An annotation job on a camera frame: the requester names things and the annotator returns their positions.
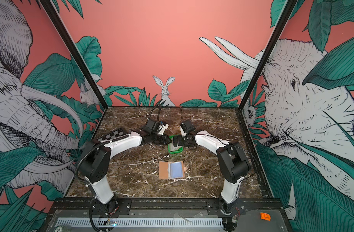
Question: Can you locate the white slotted cable duct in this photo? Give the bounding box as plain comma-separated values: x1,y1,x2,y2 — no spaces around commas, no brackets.
54,217,224,229

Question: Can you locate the tan leather card holder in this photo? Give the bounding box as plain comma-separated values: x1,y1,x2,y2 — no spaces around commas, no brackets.
159,161,188,179

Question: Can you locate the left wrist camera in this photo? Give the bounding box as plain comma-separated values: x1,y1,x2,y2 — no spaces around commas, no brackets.
143,119,169,135

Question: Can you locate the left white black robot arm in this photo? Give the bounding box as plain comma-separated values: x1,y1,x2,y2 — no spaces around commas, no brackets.
74,130,172,214

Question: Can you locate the green plastic card tray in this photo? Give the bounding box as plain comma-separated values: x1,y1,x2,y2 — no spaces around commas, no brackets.
168,135,183,154

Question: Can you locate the black white checkerboard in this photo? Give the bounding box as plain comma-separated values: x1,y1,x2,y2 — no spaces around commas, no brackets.
97,128,129,142

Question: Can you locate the left black frame post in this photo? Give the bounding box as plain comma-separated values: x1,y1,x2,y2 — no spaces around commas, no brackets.
39,0,108,110

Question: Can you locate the orange connector block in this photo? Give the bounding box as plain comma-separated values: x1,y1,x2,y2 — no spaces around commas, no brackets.
260,212,271,221

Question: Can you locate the black frame post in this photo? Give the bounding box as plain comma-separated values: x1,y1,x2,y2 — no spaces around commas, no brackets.
39,0,108,110
238,0,297,112

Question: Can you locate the black mounting rail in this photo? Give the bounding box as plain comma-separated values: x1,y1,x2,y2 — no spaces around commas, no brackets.
48,197,283,216

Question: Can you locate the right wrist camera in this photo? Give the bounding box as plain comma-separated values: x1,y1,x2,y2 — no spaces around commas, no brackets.
180,119,196,137

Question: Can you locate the right black frame post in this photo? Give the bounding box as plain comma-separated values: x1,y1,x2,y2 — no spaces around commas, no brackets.
238,0,297,112

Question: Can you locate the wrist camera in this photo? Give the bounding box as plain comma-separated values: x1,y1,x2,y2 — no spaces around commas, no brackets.
180,119,196,137
143,119,169,135

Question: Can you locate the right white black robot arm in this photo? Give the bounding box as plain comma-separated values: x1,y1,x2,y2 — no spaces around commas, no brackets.
172,130,251,215

